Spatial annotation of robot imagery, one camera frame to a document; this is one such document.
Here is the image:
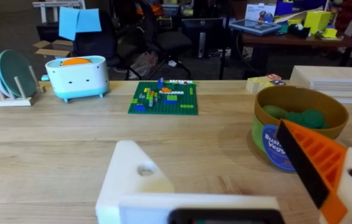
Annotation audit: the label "bare white left gripper left finger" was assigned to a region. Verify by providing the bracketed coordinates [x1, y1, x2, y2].
[95, 139, 175, 224]

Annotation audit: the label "white orange left gripper right finger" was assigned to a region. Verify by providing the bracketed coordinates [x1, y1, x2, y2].
[275, 119, 352, 224]

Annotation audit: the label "brown tub with toy vegetables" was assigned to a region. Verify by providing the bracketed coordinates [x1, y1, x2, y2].
[251, 85, 350, 172]

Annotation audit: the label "green board with toy blocks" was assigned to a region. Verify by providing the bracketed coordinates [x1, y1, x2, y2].
[128, 77, 199, 116]

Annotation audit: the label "stack of white boards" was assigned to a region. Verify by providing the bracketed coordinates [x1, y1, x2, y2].
[289, 65, 352, 105]

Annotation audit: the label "heap of wooden picture blocks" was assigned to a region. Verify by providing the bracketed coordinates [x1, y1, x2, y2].
[245, 73, 287, 94]

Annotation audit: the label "white and teal toy toaster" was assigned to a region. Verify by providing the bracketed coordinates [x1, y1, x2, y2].
[45, 55, 110, 103]

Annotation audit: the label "brown wooden desk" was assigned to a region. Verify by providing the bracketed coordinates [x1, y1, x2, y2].
[240, 30, 352, 78]

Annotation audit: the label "wooden peg plate rack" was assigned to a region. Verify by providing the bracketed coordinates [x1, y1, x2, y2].
[0, 65, 47, 108]

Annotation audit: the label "yellow box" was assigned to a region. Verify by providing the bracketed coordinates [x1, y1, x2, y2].
[303, 10, 333, 35]

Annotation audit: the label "black office chair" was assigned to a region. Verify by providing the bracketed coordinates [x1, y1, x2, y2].
[138, 1, 194, 80]

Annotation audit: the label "flat cardboard box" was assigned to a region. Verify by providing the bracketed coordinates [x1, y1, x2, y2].
[32, 39, 74, 58]

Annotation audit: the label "dark green plate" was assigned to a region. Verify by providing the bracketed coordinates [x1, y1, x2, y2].
[0, 49, 37, 98]

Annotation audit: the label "lilac plate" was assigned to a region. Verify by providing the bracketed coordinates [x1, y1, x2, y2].
[0, 70, 12, 98]

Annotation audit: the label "grey tablet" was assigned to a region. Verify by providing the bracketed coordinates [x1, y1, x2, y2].
[229, 19, 282, 36]

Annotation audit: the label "blue paper sheets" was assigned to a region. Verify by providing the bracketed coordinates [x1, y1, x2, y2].
[58, 6, 103, 42]

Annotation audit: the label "black computer monitor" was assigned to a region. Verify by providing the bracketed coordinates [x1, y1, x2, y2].
[181, 17, 225, 59]

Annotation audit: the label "white table frame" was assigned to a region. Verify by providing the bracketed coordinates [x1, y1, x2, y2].
[32, 0, 87, 24]

